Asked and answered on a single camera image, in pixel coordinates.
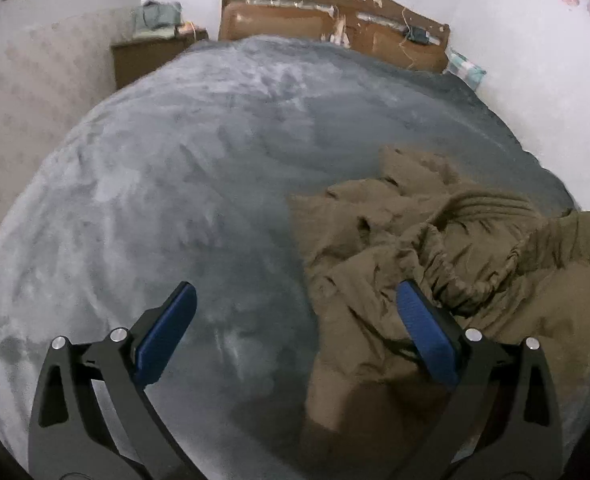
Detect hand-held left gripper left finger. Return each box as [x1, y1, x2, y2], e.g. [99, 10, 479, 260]
[27, 281, 198, 480]

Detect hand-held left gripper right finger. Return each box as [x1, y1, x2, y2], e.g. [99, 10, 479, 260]
[395, 280, 565, 480]

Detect brown puffer jacket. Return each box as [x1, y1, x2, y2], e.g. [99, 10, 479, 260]
[286, 146, 590, 480]

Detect pile of green clothes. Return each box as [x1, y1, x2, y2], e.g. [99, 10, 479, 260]
[134, 0, 183, 38]

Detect grey plush blanket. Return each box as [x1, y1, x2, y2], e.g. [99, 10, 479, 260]
[0, 35, 581, 480]

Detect checkered pillow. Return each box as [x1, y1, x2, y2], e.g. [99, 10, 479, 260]
[448, 49, 487, 88]

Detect wooden nightstand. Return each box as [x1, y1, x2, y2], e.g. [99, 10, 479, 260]
[111, 30, 210, 91]

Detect wooden bed headboard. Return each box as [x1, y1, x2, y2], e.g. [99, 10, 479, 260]
[218, 0, 451, 73]

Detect orange hanging cable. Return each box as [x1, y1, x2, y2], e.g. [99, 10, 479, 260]
[398, 10, 417, 68]

